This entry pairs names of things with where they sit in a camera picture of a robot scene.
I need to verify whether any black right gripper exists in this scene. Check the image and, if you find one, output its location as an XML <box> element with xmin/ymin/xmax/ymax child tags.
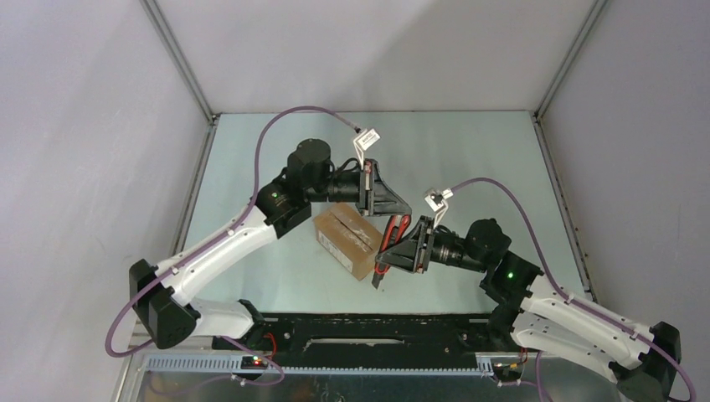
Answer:
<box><xmin>376</xmin><ymin>215</ymin><xmax>489</xmax><ymax>273</ymax></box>

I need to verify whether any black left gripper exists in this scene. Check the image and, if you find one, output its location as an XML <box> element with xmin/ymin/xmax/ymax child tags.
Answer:
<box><xmin>306</xmin><ymin>158</ymin><xmax>409</xmax><ymax>215</ymax></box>

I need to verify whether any red black utility knife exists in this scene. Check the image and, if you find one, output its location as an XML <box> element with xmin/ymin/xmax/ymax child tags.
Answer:
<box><xmin>371</xmin><ymin>214</ymin><xmax>411</xmax><ymax>289</ymax></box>

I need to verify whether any brown cardboard express box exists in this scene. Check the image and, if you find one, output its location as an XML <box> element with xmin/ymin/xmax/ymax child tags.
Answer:
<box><xmin>313</xmin><ymin>204</ymin><xmax>383</xmax><ymax>281</ymax></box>

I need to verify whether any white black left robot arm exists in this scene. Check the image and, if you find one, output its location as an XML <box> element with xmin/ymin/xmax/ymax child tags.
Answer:
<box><xmin>129</xmin><ymin>139</ymin><xmax>412</xmax><ymax>349</ymax></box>

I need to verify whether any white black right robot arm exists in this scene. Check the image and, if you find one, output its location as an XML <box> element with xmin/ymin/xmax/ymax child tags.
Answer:
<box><xmin>376</xmin><ymin>216</ymin><xmax>680</xmax><ymax>401</ymax></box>

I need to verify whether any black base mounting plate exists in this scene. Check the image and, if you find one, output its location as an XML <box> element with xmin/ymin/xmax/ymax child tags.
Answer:
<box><xmin>247</xmin><ymin>313</ymin><xmax>522</xmax><ymax>368</ymax></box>

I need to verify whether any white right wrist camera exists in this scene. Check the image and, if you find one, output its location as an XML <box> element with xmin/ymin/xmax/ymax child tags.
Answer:
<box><xmin>424</xmin><ymin>188</ymin><xmax>454</xmax><ymax>228</ymax></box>

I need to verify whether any grey cable duct rail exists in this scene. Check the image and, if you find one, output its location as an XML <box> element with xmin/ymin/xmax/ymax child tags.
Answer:
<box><xmin>143</xmin><ymin>353</ymin><xmax>493</xmax><ymax>376</ymax></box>

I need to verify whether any aluminium frame post right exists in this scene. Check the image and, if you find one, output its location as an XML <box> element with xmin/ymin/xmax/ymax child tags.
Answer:
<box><xmin>532</xmin><ymin>0</ymin><xmax>610</xmax><ymax>121</ymax></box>

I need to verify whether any aluminium frame post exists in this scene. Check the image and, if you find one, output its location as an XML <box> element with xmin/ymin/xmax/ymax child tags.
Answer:
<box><xmin>532</xmin><ymin>0</ymin><xmax>610</xmax><ymax>121</ymax></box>
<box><xmin>139</xmin><ymin>0</ymin><xmax>217</xmax><ymax>126</ymax></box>

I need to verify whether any aluminium frame post left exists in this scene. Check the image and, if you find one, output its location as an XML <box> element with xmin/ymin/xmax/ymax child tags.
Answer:
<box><xmin>139</xmin><ymin>0</ymin><xmax>217</xmax><ymax>126</ymax></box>

